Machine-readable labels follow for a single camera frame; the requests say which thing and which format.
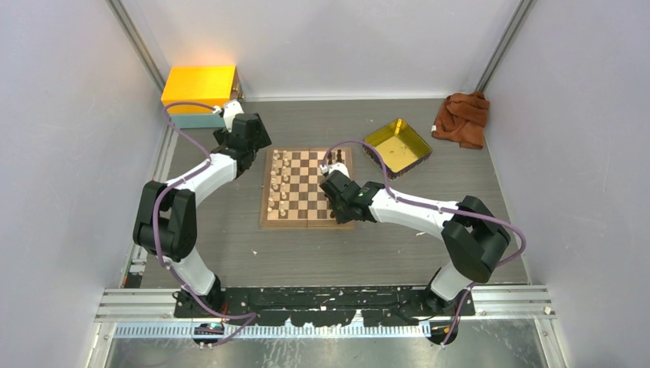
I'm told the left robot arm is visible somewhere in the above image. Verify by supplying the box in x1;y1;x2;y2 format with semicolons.
133;113;271;317

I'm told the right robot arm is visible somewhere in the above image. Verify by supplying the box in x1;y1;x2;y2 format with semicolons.
320;170;510;315

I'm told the wooden chess board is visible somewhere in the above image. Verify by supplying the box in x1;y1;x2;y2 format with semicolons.
260;147;356;230

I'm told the yellow drawer box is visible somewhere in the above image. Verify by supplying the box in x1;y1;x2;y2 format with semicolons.
160;65;245;107

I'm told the teal drawer box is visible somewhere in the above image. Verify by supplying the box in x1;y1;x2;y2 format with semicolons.
166;101;225;129

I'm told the yellow tin tray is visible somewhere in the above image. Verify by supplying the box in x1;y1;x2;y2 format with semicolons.
363;118;432;180

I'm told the brown cloth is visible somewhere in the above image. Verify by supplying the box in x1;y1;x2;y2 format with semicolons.
432;91;490;150

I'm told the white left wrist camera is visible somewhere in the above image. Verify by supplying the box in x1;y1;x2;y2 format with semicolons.
220;100;244;132

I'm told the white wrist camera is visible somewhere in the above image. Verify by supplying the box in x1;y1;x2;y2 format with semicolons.
319;163;350;178
220;100;244;132

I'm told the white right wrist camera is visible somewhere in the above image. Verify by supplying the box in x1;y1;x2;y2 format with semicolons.
319;163;350;178

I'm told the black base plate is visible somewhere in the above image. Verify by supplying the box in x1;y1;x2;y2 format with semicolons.
172;286;475;327

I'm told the aluminium frame rail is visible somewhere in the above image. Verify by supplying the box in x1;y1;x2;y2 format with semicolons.
95;284;556;345

